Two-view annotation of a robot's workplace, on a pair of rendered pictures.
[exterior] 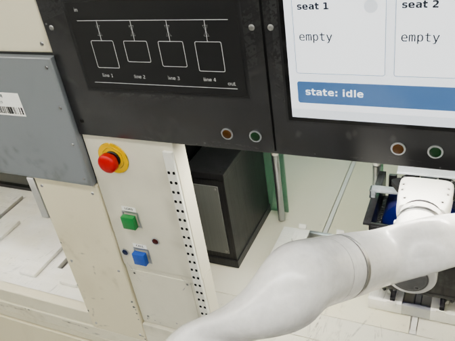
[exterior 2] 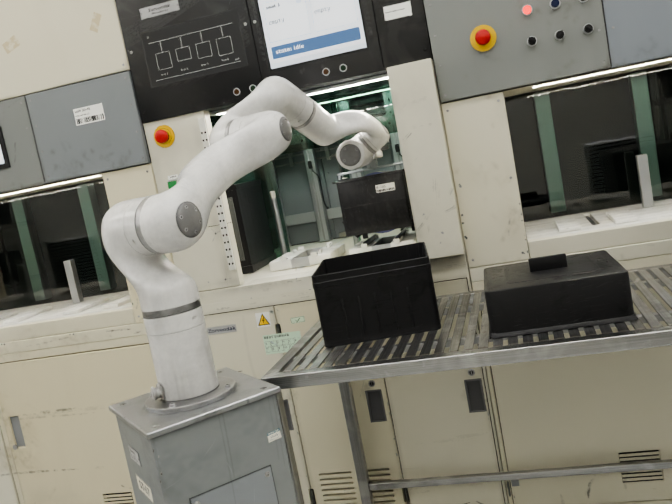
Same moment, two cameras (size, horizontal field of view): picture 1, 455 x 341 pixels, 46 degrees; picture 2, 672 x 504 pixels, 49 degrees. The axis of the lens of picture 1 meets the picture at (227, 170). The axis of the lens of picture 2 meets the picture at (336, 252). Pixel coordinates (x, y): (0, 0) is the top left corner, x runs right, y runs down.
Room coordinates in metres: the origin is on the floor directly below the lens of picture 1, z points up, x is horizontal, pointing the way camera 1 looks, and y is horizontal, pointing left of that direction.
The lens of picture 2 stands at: (-1.37, 0.32, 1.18)
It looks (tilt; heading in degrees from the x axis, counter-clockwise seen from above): 7 degrees down; 346
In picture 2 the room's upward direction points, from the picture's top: 11 degrees counter-clockwise
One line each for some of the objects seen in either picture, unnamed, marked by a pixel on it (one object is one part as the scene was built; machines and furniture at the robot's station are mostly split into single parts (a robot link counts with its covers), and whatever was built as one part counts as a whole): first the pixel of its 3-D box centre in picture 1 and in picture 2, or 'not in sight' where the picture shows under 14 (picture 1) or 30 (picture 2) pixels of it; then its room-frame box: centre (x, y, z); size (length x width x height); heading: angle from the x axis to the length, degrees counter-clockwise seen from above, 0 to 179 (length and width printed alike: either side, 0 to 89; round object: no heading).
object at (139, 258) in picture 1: (141, 257); not in sight; (0.89, 0.21, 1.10); 0.03 x 0.02 x 0.03; 62
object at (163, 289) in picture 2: not in sight; (149, 255); (0.18, 0.33, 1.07); 0.19 x 0.12 x 0.24; 41
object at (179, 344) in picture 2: not in sight; (182, 353); (0.16, 0.31, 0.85); 0.19 x 0.19 x 0.18
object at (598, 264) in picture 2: not in sight; (551, 284); (0.07, -0.50, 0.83); 0.29 x 0.29 x 0.13; 64
